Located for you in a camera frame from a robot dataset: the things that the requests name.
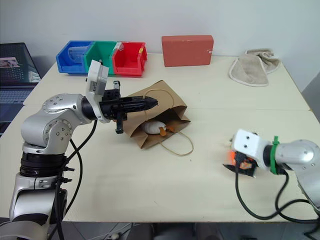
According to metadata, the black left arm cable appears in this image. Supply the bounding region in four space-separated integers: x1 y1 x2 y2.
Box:
48 119 98 240

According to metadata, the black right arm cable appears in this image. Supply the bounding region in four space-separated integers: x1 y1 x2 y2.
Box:
234 152 320 224

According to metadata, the red plastic storage bin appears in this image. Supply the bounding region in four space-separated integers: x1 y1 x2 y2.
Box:
111 41 149 77

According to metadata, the blue plastic storage bin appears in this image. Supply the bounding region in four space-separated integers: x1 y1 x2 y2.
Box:
55 40 95 76

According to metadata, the white duck plush toy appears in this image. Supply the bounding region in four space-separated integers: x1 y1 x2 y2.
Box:
142 121 177 137

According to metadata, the green plastic storage bin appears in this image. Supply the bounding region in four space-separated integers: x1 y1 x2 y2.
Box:
83 40 119 76

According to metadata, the beige towel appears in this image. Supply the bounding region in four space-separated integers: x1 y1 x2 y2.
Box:
227 48 281 88

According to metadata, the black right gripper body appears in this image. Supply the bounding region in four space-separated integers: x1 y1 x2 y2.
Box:
233 149 258 175

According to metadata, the brown paper bag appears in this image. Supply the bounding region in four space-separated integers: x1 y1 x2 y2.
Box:
124 79 195 157

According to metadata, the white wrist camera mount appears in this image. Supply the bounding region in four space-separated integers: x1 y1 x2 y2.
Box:
84 59 112 124
230 128 272 172

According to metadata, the black object under table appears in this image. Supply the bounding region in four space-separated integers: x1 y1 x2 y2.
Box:
303 223 320 240

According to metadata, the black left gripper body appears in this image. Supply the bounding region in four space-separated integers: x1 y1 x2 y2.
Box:
99 80 131 135

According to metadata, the brick red rectangular box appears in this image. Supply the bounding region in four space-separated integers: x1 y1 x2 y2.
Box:
161 34 215 68

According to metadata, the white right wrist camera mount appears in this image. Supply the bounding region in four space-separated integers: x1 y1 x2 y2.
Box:
230 128 272 172

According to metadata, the green wrist cable tie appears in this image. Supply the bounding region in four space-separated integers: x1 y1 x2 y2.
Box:
268 135 281 175

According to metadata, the clear plastic cup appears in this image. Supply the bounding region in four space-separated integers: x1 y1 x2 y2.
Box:
67 45 90 67

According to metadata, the white cable under table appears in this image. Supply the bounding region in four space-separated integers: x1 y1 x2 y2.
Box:
94 222 136 240

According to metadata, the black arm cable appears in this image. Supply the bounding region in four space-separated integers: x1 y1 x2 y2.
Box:
48 119 98 240
234 152 320 224

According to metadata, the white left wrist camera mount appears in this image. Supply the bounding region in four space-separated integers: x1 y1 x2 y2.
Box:
84 59 112 124

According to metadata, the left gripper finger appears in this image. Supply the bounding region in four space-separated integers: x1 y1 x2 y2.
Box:
126 102 157 114
126 95 159 105

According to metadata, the open laptop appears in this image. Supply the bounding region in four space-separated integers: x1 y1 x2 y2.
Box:
0 42 42 137

